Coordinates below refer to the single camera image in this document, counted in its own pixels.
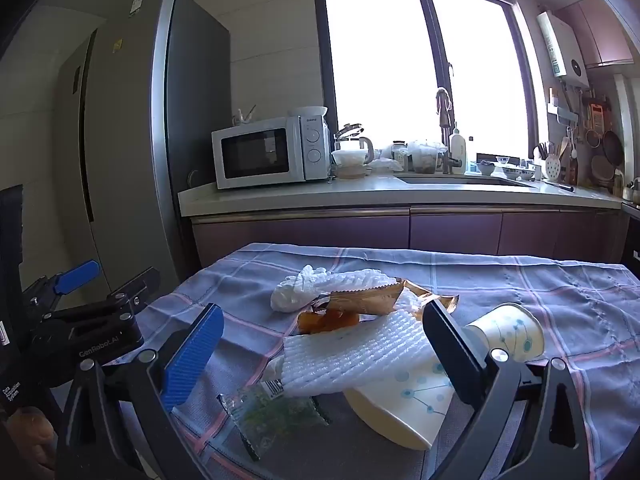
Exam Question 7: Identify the gold snack wrapper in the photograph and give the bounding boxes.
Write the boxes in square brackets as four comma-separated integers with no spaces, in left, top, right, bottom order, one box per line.
[312,280,461,318]

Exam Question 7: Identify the clear plastic wrapper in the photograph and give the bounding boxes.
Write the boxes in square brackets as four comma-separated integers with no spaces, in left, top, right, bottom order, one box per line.
[216,379,331,461]

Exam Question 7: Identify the glass kettle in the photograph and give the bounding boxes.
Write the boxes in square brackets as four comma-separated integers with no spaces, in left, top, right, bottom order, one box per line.
[331,122,376,179]

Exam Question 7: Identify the person's left hand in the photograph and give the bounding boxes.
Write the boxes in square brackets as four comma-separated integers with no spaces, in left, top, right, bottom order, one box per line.
[7,405,57,473]

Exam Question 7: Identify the purple wall cabinet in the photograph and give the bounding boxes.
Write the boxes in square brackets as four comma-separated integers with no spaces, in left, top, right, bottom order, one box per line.
[555,0,636,68]

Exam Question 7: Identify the kitchen window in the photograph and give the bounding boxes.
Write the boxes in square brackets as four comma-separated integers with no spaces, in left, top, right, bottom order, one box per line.
[312,0,551,161]

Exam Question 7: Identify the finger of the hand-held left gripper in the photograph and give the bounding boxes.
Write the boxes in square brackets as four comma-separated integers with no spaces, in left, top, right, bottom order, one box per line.
[22,259,102,311]
[42,266,162,323]

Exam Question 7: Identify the orange peel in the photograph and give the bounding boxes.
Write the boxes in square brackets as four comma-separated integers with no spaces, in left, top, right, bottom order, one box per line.
[296,309,361,336]

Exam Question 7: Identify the purple kitchen counter cabinet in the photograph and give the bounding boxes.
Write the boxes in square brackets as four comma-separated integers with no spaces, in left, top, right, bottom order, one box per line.
[178,170,640,271]

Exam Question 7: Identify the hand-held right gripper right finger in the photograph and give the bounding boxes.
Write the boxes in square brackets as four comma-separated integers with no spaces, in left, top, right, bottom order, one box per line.
[421,299,588,480]

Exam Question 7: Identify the white tissue paper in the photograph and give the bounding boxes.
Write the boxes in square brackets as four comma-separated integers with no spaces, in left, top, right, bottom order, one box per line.
[270,264,331,313]

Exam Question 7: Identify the white foam net sleeve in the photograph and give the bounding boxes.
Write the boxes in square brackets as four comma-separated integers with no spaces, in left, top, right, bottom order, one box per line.
[272,292,453,401]
[320,267,401,293]

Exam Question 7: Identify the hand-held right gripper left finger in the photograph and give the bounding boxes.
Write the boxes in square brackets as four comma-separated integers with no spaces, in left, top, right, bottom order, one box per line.
[54,302,226,480]

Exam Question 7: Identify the plaid tablecloth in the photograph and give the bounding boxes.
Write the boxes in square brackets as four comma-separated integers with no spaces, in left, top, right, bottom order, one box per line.
[107,242,640,480]

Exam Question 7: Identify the metal faucet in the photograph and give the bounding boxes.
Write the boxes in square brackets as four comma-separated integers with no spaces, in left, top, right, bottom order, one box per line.
[435,87,458,176]

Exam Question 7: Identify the hanging frying pan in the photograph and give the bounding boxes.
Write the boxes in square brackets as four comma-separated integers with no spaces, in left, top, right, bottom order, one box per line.
[602,130,625,166]

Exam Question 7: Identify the grey refrigerator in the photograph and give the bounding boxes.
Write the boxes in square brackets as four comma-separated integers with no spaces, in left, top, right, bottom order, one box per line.
[52,0,232,306]

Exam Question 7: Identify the kitchen sink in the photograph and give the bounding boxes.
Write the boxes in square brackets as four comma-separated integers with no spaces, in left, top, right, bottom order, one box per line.
[395,172,538,188]

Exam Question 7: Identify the white water heater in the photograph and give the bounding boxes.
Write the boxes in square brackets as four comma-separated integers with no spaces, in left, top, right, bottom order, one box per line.
[537,10,591,86]

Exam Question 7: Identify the white microwave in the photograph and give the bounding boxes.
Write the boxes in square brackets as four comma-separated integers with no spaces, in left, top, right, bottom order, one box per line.
[211,116,331,191]

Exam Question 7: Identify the white plastic bags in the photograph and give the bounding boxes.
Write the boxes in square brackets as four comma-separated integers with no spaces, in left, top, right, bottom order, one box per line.
[407,140,448,173]

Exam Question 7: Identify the white pump bottle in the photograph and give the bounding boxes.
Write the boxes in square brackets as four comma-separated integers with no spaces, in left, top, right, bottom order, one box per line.
[450,127,468,175]

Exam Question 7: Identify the round printed paper cup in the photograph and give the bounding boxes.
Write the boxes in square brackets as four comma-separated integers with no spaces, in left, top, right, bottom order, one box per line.
[464,302,546,361]

